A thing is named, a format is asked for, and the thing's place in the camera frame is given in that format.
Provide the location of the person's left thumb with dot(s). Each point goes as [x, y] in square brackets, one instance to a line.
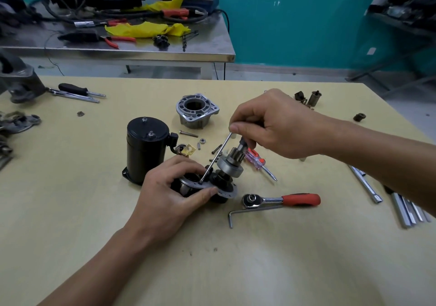
[201, 195]

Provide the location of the black hand tool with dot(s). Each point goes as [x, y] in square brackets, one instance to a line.
[80, 36]

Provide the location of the set of chrome tool bars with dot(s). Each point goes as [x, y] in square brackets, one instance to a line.
[407, 210]

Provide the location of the small yellow cloth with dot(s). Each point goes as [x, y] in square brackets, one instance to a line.
[167, 4]

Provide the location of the black gear assembly with plate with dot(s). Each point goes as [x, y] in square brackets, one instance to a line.
[223, 190]

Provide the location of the small black round part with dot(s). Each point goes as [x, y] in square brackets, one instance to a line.
[359, 117]

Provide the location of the small dark screw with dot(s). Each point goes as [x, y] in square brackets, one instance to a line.
[216, 149]

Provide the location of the dark metal parts pile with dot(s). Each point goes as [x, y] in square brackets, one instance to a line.
[4, 152]

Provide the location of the grey metal bracket part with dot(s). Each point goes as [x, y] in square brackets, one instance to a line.
[20, 121]

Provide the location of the brass terminal piece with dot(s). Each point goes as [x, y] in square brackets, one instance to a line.
[188, 149]

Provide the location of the steel pinion drive gear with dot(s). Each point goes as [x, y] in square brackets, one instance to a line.
[230, 164]

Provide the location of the person's right thumb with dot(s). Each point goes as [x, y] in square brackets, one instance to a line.
[250, 132]

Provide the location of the slim metal shaft screwdriver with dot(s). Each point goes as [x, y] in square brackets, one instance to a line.
[215, 157]

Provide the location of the chrome tubular socket wrench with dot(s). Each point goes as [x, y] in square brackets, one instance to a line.
[366, 183]

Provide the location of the long steel bolt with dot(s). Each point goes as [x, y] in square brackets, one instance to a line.
[188, 133]

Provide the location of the black toothed gear part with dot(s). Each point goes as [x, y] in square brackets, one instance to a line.
[161, 41]

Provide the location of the large grey metal casting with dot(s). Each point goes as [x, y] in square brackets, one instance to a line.
[20, 81]

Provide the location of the black starter motor cylinder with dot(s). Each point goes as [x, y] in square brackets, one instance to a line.
[144, 152]

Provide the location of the person's left forearm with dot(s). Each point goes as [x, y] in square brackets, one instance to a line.
[98, 268]

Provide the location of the chrome flat wrench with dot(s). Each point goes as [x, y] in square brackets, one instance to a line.
[73, 96]

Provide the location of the person's right forearm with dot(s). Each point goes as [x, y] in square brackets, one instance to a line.
[378, 155]

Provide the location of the grey aluminium flange housing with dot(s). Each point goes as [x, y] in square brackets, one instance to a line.
[197, 110]

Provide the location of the dark metal shelf rack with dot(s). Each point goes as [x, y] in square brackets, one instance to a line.
[408, 6]

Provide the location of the steel hex key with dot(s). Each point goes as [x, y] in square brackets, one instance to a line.
[252, 210]

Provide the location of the stainless steel work table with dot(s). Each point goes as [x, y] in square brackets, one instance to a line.
[204, 43]

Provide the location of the person's right hand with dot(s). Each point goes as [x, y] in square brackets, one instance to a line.
[289, 128]

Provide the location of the person's left hand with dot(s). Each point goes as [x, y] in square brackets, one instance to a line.
[160, 200]

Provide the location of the large yellow cloth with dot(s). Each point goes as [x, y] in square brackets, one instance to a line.
[143, 29]

